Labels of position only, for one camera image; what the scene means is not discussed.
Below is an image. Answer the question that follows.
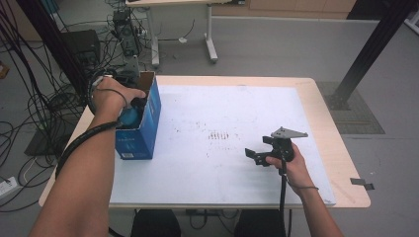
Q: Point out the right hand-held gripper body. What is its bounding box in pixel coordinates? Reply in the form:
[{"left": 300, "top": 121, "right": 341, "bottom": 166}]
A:
[{"left": 262, "top": 125, "right": 309, "bottom": 163}]

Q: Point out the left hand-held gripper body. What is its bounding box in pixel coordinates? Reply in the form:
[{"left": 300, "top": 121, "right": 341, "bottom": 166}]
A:
[{"left": 113, "top": 55, "right": 141, "bottom": 90}]

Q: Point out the blue cardboard box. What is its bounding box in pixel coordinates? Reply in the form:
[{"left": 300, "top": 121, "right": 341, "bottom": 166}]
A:
[{"left": 114, "top": 71, "right": 163, "bottom": 161}]

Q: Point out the person's right hand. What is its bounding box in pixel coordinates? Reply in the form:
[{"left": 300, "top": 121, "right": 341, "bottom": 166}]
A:
[{"left": 265, "top": 142, "right": 314, "bottom": 198}]

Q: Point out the person's left hand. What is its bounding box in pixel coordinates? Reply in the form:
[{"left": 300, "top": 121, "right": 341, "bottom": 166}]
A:
[{"left": 92, "top": 76, "right": 147, "bottom": 122}]

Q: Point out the computer tower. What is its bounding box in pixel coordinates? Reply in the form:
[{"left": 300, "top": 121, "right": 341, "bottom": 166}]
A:
[{"left": 112, "top": 9, "right": 143, "bottom": 59}]

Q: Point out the white table mat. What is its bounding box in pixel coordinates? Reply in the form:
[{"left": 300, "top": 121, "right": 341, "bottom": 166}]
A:
[{"left": 109, "top": 84, "right": 337, "bottom": 206}]

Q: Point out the black box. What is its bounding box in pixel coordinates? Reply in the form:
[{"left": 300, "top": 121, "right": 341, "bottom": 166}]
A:
[{"left": 60, "top": 29, "right": 102, "bottom": 67}]

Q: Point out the light wooden table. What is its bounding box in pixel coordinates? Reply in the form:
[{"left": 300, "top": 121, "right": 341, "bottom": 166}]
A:
[{"left": 38, "top": 74, "right": 373, "bottom": 210}]

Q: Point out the person's leg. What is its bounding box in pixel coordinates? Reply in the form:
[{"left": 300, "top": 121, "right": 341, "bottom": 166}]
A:
[
  {"left": 130, "top": 208, "right": 182, "bottom": 237},
  {"left": 233, "top": 208, "right": 287, "bottom": 237}
]

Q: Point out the white desk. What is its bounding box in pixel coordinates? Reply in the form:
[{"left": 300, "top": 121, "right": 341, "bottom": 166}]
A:
[{"left": 125, "top": 0, "right": 247, "bottom": 69}]

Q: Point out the black tape strip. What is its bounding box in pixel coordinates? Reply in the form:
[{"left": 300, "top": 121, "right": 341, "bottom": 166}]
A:
[{"left": 349, "top": 177, "right": 377, "bottom": 192}]

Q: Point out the white power strip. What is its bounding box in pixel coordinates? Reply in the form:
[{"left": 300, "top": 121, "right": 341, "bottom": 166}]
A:
[{"left": 0, "top": 176, "right": 20, "bottom": 199}]

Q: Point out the thin dark wrist cord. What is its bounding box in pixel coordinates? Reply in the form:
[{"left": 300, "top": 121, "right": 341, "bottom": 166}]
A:
[
  {"left": 286, "top": 175, "right": 320, "bottom": 192},
  {"left": 103, "top": 86, "right": 129, "bottom": 111}
]

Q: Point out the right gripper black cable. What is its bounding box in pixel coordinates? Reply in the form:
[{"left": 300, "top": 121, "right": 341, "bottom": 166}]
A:
[{"left": 278, "top": 154, "right": 292, "bottom": 237}]

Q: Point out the black metal stand post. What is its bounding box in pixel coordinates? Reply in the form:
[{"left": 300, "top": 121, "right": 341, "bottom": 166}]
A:
[
  {"left": 325, "top": 0, "right": 419, "bottom": 112},
  {"left": 15, "top": 0, "right": 92, "bottom": 98}
]

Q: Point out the bundle of black floor cables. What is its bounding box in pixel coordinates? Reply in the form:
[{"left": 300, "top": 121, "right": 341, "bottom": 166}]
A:
[{"left": 0, "top": 0, "right": 149, "bottom": 213}]

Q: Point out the black stand base plate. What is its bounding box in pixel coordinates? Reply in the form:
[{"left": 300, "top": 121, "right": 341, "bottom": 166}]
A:
[{"left": 24, "top": 127, "right": 68, "bottom": 158}]

